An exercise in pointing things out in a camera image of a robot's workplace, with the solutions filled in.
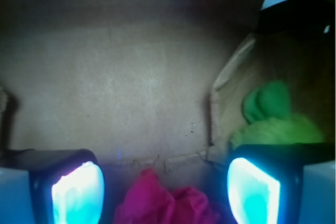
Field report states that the green plush toy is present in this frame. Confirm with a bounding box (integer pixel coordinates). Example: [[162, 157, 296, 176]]
[[230, 80, 324, 149]]

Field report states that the red paper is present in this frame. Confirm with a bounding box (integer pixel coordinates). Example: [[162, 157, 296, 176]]
[[113, 168, 221, 223]]

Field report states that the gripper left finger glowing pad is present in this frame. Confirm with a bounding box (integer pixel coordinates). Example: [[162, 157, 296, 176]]
[[0, 148, 106, 224]]

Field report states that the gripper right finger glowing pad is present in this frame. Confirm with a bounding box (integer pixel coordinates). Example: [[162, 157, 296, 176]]
[[226, 142, 336, 224]]

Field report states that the brown paper bag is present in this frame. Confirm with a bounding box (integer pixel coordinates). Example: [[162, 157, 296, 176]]
[[0, 0, 336, 177]]

